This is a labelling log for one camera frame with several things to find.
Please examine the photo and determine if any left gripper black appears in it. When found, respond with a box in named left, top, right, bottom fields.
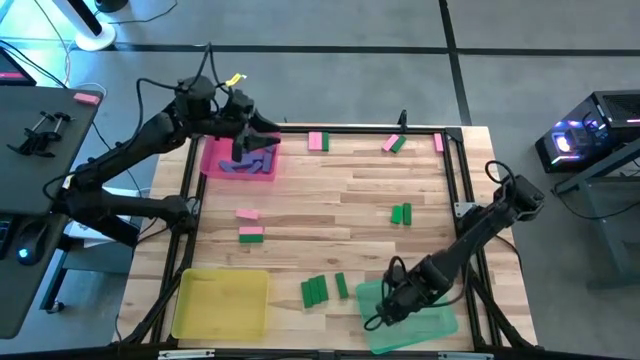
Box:
left=217, top=88, right=282, bottom=162

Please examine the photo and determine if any green translucent plastic bin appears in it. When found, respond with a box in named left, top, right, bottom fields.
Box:
left=354, top=278, right=460, bottom=355

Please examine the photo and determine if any pink translucent plastic bin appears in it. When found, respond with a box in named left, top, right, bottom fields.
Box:
left=199, top=125, right=281, bottom=182

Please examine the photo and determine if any yellow translucent plastic bin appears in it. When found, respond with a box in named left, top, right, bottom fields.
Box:
left=170, top=267, right=271, bottom=342

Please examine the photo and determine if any white tower fan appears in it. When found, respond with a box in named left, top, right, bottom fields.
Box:
left=49, top=0, right=118, bottom=52

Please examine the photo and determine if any white printed booklet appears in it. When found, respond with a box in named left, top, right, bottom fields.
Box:
left=64, top=187, right=151, bottom=249

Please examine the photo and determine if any black round base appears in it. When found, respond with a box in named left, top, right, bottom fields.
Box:
left=93, top=0, right=130, bottom=14

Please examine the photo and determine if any black bar clamp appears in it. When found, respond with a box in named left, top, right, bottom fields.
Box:
left=27, top=112, right=74, bottom=159
left=5, top=110, right=56, bottom=159

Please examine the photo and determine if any black desk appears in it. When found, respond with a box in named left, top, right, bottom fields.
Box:
left=0, top=85, right=142, bottom=341

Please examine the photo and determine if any grey metal stand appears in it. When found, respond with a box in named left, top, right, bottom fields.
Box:
left=549, top=137, right=640, bottom=289

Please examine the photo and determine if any black computer mouse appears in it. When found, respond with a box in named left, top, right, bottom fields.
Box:
left=13, top=222, right=49, bottom=267

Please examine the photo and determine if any computer monitor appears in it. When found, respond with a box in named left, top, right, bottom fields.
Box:
left=0, top=46, right=38, bottom=87

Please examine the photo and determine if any black lit computer tower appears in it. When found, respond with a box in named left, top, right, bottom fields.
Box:
left=534, top=89, right=640, bottom=175

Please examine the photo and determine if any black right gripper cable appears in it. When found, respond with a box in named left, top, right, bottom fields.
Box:
left=363, top=255, right=409, bottom=332

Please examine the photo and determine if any silver metal handle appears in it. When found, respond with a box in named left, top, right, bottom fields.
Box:
left=438, top=351, right=495, bottom=360
left=157, top=348, right=216, bottom=360

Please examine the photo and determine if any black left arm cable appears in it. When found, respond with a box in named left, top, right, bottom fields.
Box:
left=135, top=42, right=232, bottom=101

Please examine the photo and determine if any black aluminium table frame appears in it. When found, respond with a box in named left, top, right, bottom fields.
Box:
left=119, top=122, right=539, bottom=351

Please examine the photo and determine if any black right arm cable loop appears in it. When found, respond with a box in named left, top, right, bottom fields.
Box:
left=483, top=159, right=517, bottom=201

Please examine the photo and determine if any black floor cable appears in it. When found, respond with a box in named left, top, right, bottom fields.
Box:
left=0, top=39, right=71, bottom=90
left=107, top=0, right=179, bottom=25

